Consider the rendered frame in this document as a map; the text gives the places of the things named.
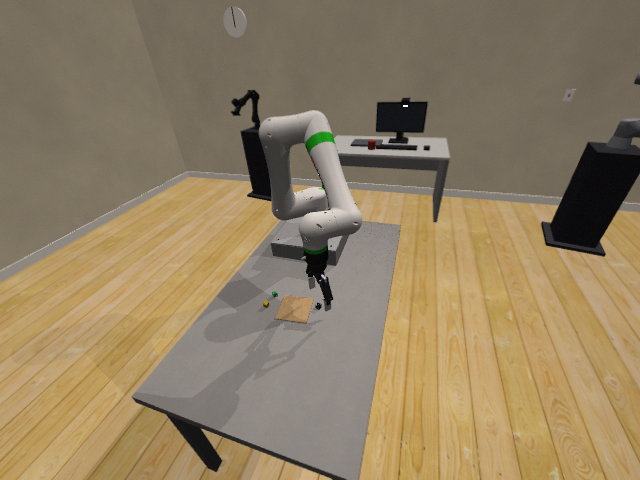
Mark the tan mat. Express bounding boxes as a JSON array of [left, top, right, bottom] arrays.
[[275, 295, 314, 323]]

